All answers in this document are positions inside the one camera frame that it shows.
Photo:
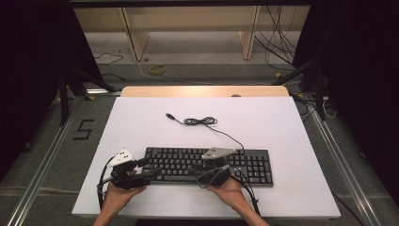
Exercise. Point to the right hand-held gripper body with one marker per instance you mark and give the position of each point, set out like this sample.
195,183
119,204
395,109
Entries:
216,163

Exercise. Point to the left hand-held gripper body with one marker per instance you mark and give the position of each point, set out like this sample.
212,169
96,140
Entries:
128,179

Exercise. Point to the black computer keyboard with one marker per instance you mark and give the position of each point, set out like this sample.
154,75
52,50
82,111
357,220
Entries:
251,166

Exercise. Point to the person's left hand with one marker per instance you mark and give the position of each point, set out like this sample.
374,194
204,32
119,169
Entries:
117,197

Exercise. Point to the person's right hand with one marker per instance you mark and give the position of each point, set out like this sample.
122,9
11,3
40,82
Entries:
230,193

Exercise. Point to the short aluminium bar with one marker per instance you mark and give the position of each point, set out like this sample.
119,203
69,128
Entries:
100,91

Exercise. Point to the yellow tape roll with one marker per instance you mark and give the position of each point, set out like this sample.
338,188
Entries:
152,70

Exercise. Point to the black metal stand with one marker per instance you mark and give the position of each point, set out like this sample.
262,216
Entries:
64,100
320,94

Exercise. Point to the black curtain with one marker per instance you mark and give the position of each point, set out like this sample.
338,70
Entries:
363,78
28,78

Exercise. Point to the aluminium floor rail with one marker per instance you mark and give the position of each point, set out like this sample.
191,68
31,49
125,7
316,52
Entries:
345,166
44,169

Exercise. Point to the light wooden furniture frame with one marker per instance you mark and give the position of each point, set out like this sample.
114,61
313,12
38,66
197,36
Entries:
136,37

